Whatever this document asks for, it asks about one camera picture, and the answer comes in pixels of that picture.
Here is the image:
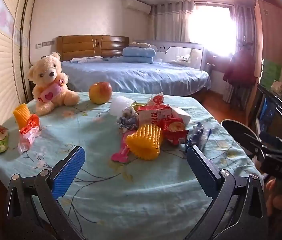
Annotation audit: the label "stack of green boxes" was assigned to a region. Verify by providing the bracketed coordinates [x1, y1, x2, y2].
[259, 58, 281, 89]

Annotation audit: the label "yellow foam fruit net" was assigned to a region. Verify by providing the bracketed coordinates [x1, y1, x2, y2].
[126, 124, 163, 161]

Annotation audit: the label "red yellow apple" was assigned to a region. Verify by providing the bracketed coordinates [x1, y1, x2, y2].
[88, 82, 112, 105]

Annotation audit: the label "blue clear plastic wrapper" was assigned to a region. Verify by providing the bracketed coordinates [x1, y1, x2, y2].
[184, 122, 212, 152]

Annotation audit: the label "white air conditioner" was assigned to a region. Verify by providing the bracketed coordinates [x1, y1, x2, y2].
[124, 0, 151, 14]

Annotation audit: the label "small yellow foam net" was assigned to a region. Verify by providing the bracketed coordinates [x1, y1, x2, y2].
[13, 103, 31, 130]

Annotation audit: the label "bed with blue sheet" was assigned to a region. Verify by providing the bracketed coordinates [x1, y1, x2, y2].
[61, 57, 212, 96]

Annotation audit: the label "grey curtains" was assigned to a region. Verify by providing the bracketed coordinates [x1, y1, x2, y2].
[150, 1, 196, 42]

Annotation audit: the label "white foam block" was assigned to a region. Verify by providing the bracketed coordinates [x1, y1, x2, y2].
[171, 107, 191, 125]

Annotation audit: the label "white red paper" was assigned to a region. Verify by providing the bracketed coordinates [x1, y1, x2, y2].
[147, 92, 164, 106]

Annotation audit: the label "yellow snack bag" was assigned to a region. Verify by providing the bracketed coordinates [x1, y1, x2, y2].
[131, 101, 146, 112]

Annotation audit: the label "red white milk carton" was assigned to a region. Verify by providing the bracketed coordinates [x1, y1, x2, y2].
[137, 105, 172, 126]

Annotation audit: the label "dark red hanging jacket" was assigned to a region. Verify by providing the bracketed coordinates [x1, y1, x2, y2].
[223, 48, 256, 87]

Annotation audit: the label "white bed guard rail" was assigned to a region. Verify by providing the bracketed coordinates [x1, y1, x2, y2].
[136, 40, 207, 70]

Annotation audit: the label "teal floral tablecloth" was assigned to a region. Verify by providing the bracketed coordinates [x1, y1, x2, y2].
[0, 91, 264, 240]

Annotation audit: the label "crumpled grey blue wrapper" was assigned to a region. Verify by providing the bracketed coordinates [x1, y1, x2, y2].
[117, 106, 138, 134]

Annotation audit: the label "cream teddy bear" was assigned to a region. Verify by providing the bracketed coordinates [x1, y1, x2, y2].
[28, 51, 80, 116]

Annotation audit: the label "black glass tv cabinet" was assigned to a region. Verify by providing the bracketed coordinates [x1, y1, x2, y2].
[248, 84, 282, 138]

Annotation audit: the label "black round trash bin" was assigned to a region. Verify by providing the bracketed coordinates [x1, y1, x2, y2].
[221, 119, 260, 159]

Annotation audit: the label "folded blue quilt stack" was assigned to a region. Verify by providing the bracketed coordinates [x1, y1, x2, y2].
[121, 46, 156, 64]

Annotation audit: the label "red snack bag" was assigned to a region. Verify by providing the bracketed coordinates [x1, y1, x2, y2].
[159, 118, 189, 146]

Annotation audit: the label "wooden headboard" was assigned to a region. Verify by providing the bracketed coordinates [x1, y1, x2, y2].
[56, 35, 130, 61]

